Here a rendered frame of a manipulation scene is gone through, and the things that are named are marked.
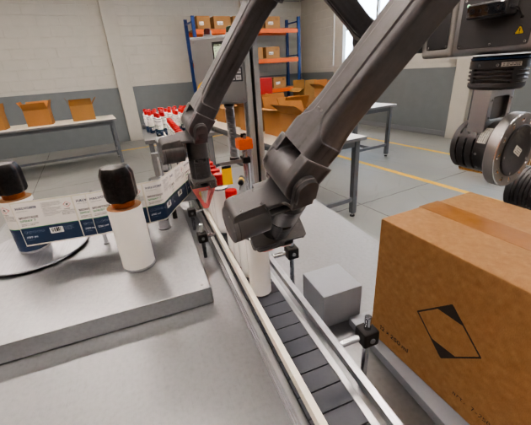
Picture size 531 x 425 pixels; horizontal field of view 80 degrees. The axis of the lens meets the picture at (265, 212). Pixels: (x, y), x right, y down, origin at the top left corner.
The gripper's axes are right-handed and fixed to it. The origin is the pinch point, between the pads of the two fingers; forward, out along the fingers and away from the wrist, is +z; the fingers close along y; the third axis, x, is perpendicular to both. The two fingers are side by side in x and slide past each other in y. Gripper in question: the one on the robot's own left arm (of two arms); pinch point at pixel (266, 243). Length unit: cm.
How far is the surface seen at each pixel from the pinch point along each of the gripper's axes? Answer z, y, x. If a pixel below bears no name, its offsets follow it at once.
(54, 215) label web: 38, 50, -38
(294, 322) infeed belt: 8.4, -2.5, 16.0
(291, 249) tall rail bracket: 11.0, -8.8, -0.4
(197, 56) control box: 6, -1, -64
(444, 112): 315, -505, -253
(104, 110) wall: 537, 94, -573
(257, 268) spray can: 8.9, 1.3, 2.4
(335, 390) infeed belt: -2.7, -1.9, 28.8
